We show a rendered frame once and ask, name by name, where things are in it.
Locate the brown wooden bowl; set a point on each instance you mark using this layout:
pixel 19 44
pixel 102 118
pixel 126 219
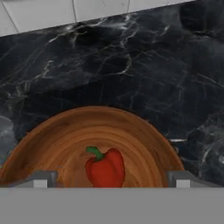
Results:
pixel 70 137

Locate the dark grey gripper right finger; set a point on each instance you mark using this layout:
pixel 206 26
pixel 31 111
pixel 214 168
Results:
pixel 180 176

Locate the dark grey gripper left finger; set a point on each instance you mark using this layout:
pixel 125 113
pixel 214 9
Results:
pixel 43 176

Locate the red bell pepper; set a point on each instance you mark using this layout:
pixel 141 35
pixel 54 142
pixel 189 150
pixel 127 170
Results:
pixel 106 170

